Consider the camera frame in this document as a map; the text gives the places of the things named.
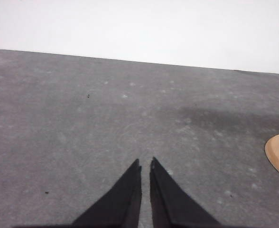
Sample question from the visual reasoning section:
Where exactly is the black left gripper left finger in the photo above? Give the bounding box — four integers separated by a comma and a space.
72, 159, 142, 228

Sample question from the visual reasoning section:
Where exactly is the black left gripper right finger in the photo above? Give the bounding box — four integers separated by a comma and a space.
150, 157, 222, 228

